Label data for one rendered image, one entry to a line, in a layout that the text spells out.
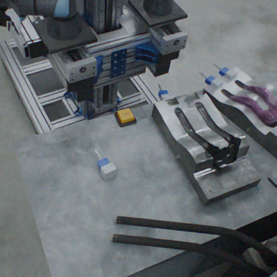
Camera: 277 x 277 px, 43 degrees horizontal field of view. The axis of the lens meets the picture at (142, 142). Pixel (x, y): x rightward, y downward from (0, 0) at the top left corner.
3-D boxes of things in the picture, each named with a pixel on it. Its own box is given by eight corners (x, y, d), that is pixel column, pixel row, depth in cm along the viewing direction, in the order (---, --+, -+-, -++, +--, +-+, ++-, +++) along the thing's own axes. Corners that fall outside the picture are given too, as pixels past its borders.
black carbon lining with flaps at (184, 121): (170, 112, 160) (174, 97, 153) (201, 103, 166) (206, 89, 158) (209, 174, 143) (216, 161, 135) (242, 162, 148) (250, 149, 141)
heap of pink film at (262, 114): (225, 98, 171) (230, 87, 164) (248, 83, 179) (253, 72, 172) (268, 133, 161) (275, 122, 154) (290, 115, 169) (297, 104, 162)
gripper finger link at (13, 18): (29, 44, 100) (12, 25, 103) (28, 27, 95) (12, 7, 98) (18, 47, 98) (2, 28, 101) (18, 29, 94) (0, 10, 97)
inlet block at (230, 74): (209, 69, 186) (211, 62, 182) (215, 65, 188) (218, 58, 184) (228, 84, 181) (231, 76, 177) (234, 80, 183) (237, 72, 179)
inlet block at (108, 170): (89, 156, 150) (89, 149, 146) (100, 152, 152) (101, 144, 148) (104, 180, 144) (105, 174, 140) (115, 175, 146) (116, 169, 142)
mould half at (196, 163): (151, 115, 167) (155, 95, 156) (198, 102, 175) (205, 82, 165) (204, 206, 142) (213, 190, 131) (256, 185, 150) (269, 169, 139)
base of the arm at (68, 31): (42, 23, 161) (39, 4, 153) (73, 17, 167) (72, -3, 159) (54, 44, 154) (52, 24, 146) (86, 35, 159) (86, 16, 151)
